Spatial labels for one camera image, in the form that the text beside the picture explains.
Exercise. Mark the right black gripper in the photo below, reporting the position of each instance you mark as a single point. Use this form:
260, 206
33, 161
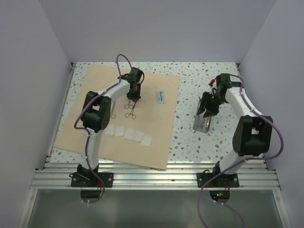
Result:
211, 111

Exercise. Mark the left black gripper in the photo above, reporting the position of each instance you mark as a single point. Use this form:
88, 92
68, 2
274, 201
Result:
137, 97

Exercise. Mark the steel curved scissors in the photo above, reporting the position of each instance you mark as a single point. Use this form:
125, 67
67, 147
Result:
199, 121

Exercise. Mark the metal instrument tray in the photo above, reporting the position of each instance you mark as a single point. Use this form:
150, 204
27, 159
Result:
207, 121

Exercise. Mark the steel forceps clamp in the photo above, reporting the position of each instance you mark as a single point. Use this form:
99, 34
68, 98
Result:
131, 113

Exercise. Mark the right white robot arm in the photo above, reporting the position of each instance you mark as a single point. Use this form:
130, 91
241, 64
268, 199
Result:
253, 132

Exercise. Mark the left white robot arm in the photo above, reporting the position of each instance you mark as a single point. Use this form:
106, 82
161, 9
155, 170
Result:
96, 115

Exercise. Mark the green white packet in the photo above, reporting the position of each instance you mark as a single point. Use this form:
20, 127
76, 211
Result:
160, 97

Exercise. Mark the beige cloth mat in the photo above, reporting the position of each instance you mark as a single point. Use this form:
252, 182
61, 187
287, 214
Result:
151, 118

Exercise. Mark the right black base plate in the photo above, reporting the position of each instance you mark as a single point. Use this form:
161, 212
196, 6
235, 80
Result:
223, 181

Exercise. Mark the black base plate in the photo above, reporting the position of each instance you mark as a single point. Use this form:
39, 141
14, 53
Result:
223, 181
84, 178

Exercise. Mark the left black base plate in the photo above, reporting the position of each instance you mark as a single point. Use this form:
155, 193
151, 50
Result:
84, 178

